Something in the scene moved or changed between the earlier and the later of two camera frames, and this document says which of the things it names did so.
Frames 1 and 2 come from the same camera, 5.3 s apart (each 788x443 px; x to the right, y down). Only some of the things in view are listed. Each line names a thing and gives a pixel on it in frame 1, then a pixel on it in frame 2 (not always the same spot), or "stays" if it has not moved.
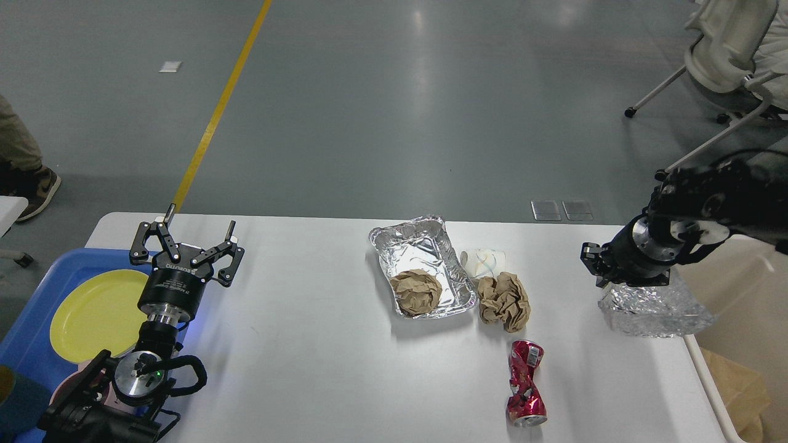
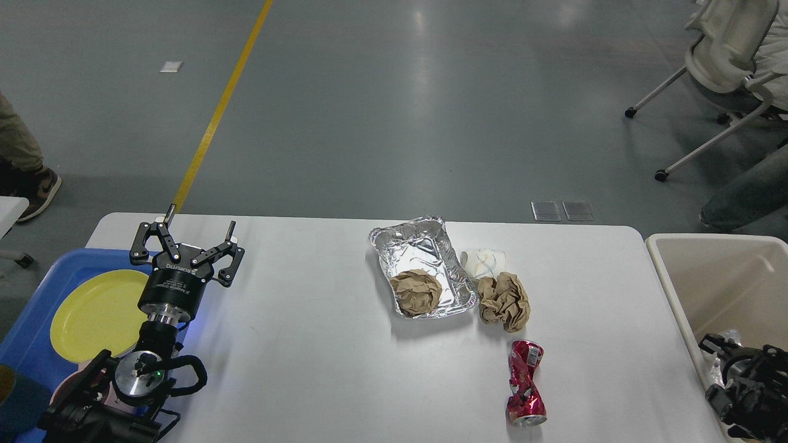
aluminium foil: (658, 311) → (710, 367)
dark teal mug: (22, 403) stays
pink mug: (109, 399) stays
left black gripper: (174, 290) stays
